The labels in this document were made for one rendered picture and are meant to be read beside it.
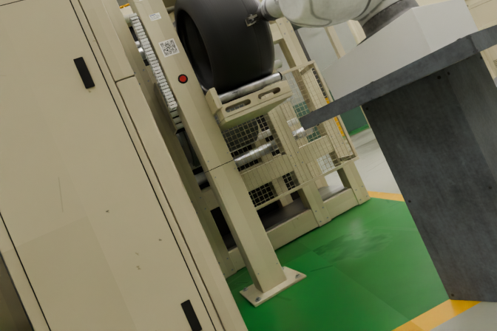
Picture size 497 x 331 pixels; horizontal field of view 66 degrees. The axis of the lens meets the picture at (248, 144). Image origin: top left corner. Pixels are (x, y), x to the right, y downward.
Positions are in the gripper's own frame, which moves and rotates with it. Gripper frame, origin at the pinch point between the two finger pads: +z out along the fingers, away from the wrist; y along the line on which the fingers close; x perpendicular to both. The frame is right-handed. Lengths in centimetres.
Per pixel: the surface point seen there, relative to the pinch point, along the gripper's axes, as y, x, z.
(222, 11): 8.4, -7.8, 5.3
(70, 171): 83, 24, -64
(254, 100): 7.9, 33.3, 6.7
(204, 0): 13.0, -15.1, 9.8
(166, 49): 33.4, -1.9, 25.7
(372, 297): 16, 103, -56
